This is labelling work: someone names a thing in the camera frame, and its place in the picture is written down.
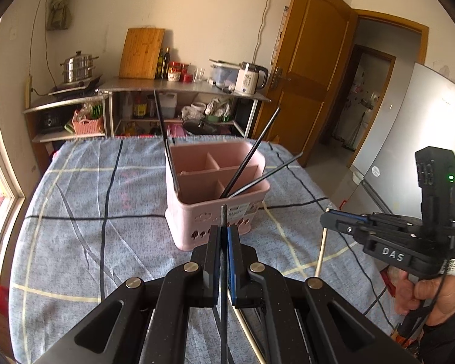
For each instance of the small pink storage basket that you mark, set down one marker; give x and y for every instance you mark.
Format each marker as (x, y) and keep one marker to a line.
(87, 125)

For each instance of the beige power strip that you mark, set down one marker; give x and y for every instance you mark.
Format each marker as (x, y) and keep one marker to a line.
(27, 91)

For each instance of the narrow wall calendar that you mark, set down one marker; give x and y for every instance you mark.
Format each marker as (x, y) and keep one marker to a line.
(282, 30)

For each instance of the brown wooden door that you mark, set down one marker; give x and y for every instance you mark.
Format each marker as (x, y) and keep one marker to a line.
(314, 64)

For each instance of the clear plastic storage box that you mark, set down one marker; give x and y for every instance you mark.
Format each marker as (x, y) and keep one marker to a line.
(223, 76)

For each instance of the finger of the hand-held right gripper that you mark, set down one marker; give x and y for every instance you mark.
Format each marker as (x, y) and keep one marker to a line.
(354, 218)
(345, 227)

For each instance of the low side shelf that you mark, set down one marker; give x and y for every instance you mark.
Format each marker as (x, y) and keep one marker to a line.
(60, 104)

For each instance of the black chopstick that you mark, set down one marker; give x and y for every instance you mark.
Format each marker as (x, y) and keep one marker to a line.
(163, 129)
(254, 148)
(223, 330)
(273, 170)

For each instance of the blue plaid bed sheet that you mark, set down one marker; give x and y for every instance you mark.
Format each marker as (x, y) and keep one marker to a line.
(98, 254)

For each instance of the light wooden chopstick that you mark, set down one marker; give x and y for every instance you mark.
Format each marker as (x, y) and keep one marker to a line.
(321, 250)
(250, 333)

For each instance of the green oil bottle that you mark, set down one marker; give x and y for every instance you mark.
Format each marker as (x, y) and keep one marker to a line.
(160, 66)

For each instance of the crumpled plastic bags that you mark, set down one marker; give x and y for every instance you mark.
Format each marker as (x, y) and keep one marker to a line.
(218, 108)

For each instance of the white electric kettle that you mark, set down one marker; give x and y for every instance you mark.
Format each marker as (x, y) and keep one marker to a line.
(248, 79)

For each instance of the dark glass bottle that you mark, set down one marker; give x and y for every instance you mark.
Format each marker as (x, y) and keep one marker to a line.
(167, 64)

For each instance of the hanging grey cloth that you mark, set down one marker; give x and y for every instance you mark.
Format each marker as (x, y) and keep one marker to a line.
(58, 11)

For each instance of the black kitchen appliance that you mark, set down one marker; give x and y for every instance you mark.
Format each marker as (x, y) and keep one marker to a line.
(50, 122)

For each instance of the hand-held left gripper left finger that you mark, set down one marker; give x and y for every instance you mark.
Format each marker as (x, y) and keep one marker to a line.
(212, 265)

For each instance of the white plastic jug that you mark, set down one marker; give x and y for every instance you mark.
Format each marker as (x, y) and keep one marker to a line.
(168, 106)

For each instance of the black pan with lid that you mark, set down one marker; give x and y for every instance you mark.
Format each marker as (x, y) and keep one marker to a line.
(199, 128)

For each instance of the black induction cooktop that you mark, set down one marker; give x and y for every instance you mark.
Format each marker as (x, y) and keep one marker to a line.
(74, 87)

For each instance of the steel steamer pot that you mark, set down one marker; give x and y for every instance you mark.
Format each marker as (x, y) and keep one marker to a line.
(77, 68)

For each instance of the wooden cutting board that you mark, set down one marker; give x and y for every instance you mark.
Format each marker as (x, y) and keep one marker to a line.
(142, 53)

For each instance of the person's right forearm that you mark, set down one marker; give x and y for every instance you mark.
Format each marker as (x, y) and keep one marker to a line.
(451, 337)

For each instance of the metal kitchen shelf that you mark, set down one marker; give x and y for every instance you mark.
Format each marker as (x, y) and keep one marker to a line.
(182, 86)

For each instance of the red lid jar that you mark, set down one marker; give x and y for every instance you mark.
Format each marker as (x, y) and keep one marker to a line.
(174, 72)

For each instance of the clear drinking glass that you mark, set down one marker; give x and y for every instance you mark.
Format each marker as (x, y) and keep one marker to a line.
(198, 76)

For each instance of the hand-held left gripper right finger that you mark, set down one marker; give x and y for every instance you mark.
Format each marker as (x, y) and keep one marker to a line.
(233, 265)

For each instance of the amber oil bottle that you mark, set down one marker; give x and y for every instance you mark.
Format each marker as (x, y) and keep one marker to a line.
(138, 107)

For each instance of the small red jar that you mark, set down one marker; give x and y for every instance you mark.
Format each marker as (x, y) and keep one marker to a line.
(186, 77)

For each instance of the pink plastic utensil basket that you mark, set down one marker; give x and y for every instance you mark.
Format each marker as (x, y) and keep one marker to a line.
(197, 212)

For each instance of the grey refrigerator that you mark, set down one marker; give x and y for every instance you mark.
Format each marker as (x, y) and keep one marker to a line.
(413, 132)

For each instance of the person's right hand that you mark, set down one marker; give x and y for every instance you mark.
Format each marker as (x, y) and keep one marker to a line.
(413, 292)

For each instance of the white bowl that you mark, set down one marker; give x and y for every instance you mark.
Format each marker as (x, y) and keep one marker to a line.
(199, 107)

